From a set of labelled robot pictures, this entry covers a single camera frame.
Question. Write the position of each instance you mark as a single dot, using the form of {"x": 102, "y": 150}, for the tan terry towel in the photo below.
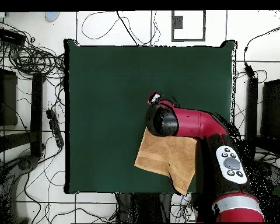
{"x": 168, "y": 156}

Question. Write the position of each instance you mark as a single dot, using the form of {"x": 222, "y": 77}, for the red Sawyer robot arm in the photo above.
{"x": 196, "y": 121}

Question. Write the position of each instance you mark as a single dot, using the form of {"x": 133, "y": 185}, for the dark green table cloth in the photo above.
{"x": 107, "y": 105}

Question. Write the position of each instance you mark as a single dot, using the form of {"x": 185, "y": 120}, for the black power strip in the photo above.
{"x": 54, "y": 127}

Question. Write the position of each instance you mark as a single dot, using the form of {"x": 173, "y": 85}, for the light blue round object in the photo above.
{"x": 52, "y": 16}

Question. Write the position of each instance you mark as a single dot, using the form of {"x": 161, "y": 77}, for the grey stand base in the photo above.
{"x": 25, "y": 164}
{"x": 274, "y": 173}

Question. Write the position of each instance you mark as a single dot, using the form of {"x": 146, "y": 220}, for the black rectangular box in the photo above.
{"x": 10, "y": 37}

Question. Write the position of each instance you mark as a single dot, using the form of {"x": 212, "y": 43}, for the grey floor hatch frame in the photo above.
{"x": 177, "y": 22}

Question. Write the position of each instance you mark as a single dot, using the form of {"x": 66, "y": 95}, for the black metal frame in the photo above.
{"x": 252, "y": 112}
{"x": 36, "y": 112}

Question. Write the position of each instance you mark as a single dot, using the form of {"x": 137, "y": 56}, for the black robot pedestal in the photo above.
{"x": 142, "y": 207}

